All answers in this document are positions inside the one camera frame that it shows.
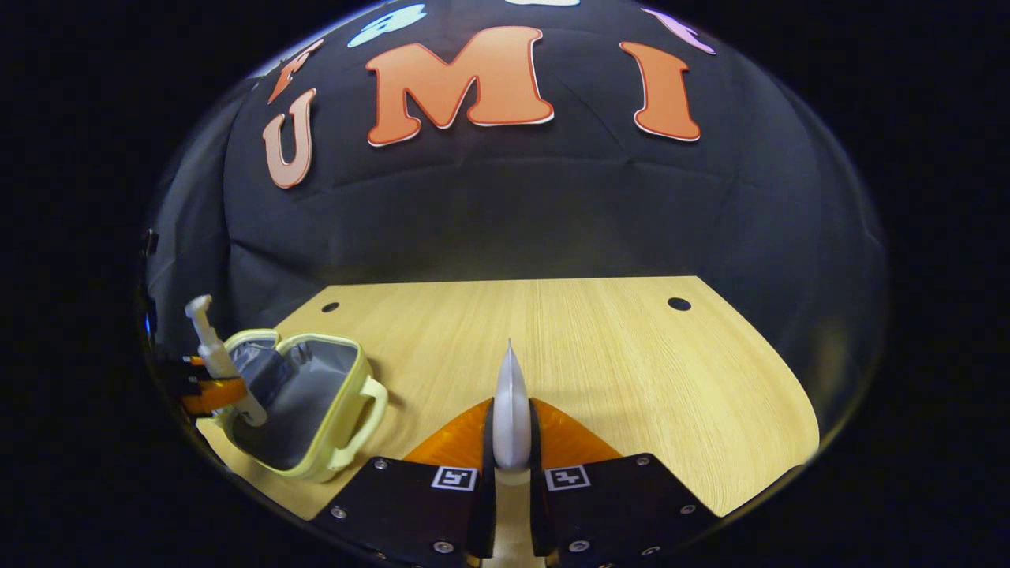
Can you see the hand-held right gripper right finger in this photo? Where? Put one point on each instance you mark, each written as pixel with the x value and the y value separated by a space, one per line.
pixel 623 505

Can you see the white squeeze tube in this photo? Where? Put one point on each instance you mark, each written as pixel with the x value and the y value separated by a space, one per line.
pixel 511 418

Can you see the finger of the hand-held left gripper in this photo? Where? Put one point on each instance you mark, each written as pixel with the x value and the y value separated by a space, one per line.
pixel 213 396
pixel 193 362

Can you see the pale yellow suitcase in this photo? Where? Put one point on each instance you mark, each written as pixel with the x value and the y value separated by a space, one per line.
pixel 308 394

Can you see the white pump bottle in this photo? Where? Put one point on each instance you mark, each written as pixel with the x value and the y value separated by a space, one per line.
pixel 217 355

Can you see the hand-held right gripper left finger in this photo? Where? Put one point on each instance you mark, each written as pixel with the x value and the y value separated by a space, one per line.
pixel 410 513

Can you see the black backdrop cloth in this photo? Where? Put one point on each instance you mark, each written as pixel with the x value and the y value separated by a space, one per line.
pixel 513 213

